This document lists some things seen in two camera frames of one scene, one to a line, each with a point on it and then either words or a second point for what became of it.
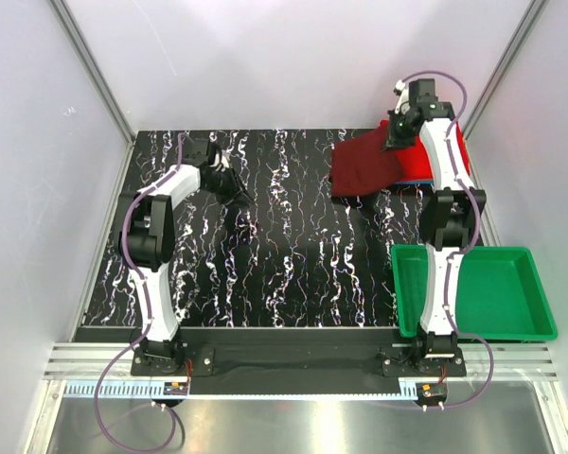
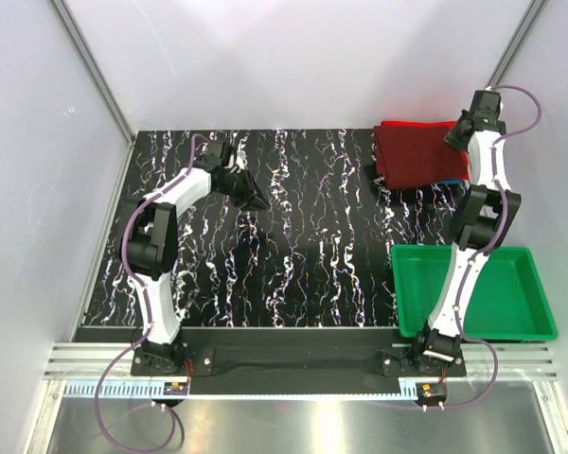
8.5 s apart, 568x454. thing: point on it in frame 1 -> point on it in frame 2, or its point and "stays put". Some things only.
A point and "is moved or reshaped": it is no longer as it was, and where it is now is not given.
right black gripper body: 399,135 -> 452,137
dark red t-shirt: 361,165 is moved or reshaped
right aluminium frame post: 517,41 stays put
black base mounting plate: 282,360 stays put
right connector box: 431,392 stays put
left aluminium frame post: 94,69 stays put
